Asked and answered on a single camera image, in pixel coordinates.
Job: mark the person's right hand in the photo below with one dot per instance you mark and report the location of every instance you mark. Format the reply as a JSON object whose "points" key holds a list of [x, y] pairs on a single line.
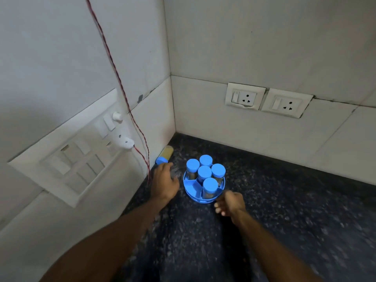
{"points": [[233, 207]]}

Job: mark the person's left hand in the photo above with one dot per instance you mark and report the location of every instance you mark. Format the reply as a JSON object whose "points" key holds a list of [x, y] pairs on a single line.
{"points": [[163, 185]]}

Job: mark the person's left thumb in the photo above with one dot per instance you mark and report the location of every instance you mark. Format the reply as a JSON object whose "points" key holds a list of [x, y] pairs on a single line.
{"points": [[176, 185]]}

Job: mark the person's right fingers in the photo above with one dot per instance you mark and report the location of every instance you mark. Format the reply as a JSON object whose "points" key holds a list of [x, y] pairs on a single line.
{"points": [[220, 207]]}

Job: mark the person's left forearm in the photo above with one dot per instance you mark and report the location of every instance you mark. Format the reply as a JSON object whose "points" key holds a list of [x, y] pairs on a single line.
{"points": [[117, 240]]}

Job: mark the person's right forearm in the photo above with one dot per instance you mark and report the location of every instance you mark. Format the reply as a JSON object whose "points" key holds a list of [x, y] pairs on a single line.
{"points": [[270, 252]]}

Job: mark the blue round spice rack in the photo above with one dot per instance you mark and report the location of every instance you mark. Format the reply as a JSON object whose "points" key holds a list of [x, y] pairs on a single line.
{"points": [[192, 190]]}

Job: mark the blue-lidded jar with yellow spice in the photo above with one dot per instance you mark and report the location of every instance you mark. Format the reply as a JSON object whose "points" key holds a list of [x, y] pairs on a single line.
{"points": [[165, 154]]}

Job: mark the white plug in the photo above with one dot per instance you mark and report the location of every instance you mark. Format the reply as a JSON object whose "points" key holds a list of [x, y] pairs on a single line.
{"points": [[126, 142]]}

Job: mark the white regulator knob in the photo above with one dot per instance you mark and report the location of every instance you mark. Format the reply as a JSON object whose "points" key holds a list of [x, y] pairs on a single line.
{"points": [[117, 116]]}

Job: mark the large white switchboard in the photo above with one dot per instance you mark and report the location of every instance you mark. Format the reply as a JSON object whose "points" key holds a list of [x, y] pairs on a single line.
{"points": [[70, 161]]}

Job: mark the white wall socket with switch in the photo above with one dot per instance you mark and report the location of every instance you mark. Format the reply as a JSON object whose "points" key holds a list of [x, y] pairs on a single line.
{"points": [[245, 96], [286, 103]]}

